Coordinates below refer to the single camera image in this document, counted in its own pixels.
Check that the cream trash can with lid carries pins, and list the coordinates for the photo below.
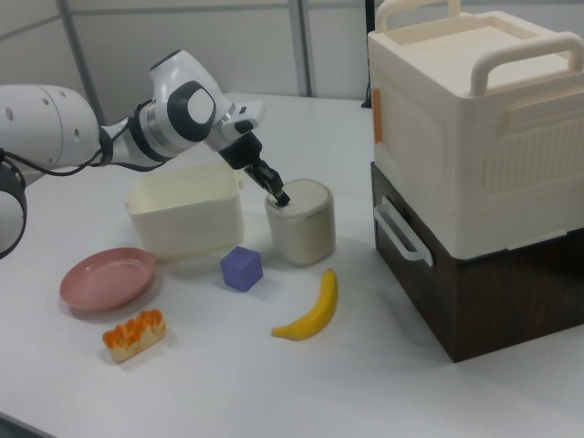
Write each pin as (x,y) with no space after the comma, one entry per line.
(301,228)

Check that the cream plastic storage bin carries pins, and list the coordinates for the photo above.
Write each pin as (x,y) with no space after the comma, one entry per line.
(182,223)

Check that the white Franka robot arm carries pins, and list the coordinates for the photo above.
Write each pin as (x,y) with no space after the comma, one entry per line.
(45,123)

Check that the pink round plate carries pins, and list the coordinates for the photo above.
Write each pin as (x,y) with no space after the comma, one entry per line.
(107,280)

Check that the purple cube block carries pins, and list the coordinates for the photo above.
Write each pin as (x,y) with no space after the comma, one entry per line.
(239,269)

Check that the toy bread with orange topping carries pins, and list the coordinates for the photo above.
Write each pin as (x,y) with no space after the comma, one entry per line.
(134,337)

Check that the dark brown wooden box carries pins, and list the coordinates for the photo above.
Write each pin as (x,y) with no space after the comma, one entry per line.
(502,296)

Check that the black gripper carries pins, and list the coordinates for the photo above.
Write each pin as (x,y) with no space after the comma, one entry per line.
(239,153)

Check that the orange tape strip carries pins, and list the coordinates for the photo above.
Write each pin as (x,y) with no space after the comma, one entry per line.
(378,116)

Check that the yellow banana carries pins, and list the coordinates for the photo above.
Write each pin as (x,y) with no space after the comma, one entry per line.
(319,310)

